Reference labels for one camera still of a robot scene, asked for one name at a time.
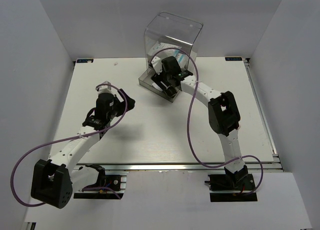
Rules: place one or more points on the blue table corner label right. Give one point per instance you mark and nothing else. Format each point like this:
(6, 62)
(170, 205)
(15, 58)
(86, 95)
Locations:
(233, 58)

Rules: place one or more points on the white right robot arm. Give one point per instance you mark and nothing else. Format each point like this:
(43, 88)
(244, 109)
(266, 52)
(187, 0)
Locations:
(223, 113)

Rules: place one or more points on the clear acrylic makeup organizer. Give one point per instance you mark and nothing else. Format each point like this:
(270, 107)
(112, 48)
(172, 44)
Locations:
(166, 37)

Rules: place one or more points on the white pad with yellow stick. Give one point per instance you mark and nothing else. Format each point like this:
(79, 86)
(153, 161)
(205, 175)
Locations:
(156, 86)

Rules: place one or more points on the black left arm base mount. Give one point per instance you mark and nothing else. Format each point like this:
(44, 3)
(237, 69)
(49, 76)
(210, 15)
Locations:
(93, 181)

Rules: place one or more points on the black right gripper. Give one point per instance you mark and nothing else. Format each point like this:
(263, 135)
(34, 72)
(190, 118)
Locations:
(157, 78)

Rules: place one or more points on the blue table corner label left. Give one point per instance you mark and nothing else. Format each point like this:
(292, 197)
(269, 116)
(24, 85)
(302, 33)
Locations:
(84, 61)

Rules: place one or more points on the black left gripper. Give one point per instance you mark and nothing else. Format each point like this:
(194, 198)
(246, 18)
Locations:
(121, 104)

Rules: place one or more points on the aluminium front rail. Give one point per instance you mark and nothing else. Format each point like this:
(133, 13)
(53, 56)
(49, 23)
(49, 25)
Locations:
(268, 167)

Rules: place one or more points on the blue table corner label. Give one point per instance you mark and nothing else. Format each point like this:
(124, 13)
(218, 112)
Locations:
(233, 58)
(84, 61)

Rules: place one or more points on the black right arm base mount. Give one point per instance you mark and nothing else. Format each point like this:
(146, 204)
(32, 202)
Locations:
(222, 190)

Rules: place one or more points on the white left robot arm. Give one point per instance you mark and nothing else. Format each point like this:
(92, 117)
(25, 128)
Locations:
(56, 179)

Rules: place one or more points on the black gold compact case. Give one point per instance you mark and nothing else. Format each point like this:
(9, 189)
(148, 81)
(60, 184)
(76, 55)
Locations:
(171, 92)

